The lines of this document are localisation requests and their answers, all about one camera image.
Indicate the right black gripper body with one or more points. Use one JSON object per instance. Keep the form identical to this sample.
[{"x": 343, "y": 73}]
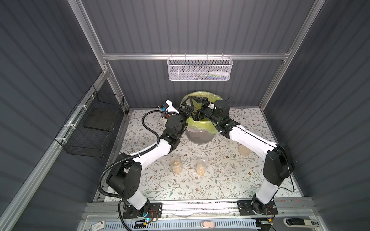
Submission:
[{"x": 205, "y": 109}]

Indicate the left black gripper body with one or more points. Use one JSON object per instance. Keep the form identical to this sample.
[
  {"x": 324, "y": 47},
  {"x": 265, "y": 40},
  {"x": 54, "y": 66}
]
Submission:
[{"x": 186, "y": 109}]

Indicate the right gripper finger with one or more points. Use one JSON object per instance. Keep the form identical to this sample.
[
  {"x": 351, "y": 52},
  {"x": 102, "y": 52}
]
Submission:
[
  {"x": 197, "y": 116},
  {"x": 196, "y": 99}
]

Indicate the beige jar lid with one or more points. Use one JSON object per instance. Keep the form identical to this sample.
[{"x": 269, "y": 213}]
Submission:
[{"x": 244, "y": 151}]

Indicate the glass oatmeal jar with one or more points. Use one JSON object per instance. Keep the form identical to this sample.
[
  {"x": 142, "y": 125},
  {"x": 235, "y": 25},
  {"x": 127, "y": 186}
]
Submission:
[
  {"x": 176, "y": 165},
  {"x": 201, "y": 166}
]

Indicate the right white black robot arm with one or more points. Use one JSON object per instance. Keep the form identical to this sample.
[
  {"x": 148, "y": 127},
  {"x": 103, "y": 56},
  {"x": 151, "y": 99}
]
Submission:
[{"x": 278, "y": 161}]

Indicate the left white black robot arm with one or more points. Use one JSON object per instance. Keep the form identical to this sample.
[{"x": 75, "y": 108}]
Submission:
[{"x": 122, "y": 178}]

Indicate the green plastic bin liner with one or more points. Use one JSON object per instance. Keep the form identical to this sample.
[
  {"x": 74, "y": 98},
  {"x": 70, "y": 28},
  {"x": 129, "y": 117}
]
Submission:
[{"x": 203, "y": 124}]

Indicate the grey trash bin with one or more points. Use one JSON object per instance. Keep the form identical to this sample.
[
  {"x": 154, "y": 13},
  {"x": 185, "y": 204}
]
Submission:
[{"x": 199, "y": 136}]

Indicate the white bottle in basket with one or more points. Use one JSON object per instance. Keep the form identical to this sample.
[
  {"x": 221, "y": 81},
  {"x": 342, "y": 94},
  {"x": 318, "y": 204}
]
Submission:
[{"x": 219, "y": 74}]

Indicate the floral table mat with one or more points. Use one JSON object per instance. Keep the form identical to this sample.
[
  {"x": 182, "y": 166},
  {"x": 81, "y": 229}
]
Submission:
[{"x": 228, "y": 174}]

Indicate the pink eraser block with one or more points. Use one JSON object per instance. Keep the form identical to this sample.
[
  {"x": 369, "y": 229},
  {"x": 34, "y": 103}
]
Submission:
[{"x": 208, "y": 224}]

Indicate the white card with red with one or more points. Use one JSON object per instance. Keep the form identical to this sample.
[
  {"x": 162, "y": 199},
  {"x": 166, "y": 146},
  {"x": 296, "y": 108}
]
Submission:
[{"x": 98, "y": 226}]

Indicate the white black stapler device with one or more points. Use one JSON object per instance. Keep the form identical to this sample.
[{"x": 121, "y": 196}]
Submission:
[{"x": 300, "y": 223}]

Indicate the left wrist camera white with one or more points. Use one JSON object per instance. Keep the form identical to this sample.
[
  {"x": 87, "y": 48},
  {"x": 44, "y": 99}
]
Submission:
[{"x": 168, "y": 107}]

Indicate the white wire mesh basket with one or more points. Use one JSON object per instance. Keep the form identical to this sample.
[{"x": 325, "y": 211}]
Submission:
[{"x": 184, "y": 68}]

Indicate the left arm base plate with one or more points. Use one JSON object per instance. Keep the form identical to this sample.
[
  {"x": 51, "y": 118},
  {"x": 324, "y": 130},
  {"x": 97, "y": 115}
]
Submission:
[{"x": 150, "y": 210}]

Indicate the black wire basket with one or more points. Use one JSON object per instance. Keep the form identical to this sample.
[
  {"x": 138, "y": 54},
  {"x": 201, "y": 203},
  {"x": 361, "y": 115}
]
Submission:
[{"x": 93, "y": 131}]

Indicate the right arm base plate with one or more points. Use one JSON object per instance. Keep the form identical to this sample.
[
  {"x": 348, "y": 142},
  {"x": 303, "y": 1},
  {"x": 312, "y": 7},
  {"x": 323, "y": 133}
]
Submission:
[{"x": 254, "y": 207}]

